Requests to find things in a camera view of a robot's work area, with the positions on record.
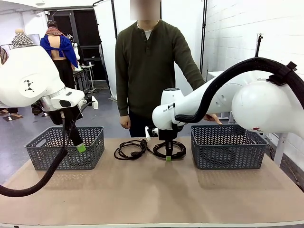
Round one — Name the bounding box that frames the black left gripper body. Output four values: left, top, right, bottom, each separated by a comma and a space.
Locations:
47, 105, 83, 133

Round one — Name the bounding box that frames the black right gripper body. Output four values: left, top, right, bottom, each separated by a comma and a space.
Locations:
158, 129, 179, 141

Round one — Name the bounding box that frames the black thin cable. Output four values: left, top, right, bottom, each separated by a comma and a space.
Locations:
146, 140, 187, 159

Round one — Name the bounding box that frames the black power cable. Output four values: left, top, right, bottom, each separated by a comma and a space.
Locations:
113, 139, 148, 160

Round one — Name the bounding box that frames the person's left forearm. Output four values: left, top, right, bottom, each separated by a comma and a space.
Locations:
182, 59, 206, 90

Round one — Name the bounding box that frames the person's right forearm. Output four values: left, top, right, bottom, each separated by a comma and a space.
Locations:
117, 78, 131, 117

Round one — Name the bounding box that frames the person's right hand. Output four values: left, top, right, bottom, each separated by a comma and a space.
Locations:
120, 115, 131, 130

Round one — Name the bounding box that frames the person's left hand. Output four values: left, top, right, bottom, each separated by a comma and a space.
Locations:
204, 113, 223, 125

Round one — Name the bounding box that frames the grey plastic lattice basket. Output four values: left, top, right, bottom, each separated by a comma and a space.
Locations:
25, 126, 105, 171
190, 124, 269, 170

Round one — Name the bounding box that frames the white background work desk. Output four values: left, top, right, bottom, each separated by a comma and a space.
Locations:
73, 63, 96, 93

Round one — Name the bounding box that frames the person in green sweater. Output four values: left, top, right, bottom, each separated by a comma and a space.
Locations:
115, 19, 224, 138

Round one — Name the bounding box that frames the mannequin with blue garment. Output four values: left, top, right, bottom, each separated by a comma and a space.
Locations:
39, 20, 79, 90

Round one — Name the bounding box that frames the white photo backdrop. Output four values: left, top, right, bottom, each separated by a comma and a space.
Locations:
94, 0, 206, 100

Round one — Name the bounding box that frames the black framed glass door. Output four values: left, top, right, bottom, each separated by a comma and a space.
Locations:
45, 9, 109, 81

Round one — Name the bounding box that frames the mannequin in dark robe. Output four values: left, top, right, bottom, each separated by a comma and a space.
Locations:
0, 46, 23, 119

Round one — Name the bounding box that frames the mannequin with houndstooth scarf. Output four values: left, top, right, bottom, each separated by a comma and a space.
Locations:
11, 28, 35, 48

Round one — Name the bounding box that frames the black backdrop stand pole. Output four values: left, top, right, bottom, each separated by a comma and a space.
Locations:
110, 0, 119, 38
199, 0, 209, 74

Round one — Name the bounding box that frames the white metal stand leg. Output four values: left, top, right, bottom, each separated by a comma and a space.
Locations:
273, 132, 289, 167

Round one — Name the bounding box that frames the black tripod stand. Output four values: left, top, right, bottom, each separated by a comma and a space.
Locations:
255, 33, 264, 57

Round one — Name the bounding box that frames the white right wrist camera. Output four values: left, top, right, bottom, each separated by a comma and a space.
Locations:
145, 125, 159, 141

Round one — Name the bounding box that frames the black left arm cable sleeve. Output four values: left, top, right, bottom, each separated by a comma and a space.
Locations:
0, 102, 95, 197

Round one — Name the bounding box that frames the black arm cable sleeve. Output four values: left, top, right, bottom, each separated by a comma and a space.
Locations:
0, 102, 95, 197
174, 57, 304, 124

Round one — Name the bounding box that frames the black right arm cable sleeve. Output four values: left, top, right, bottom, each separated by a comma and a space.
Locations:
174, 57, 304, 124

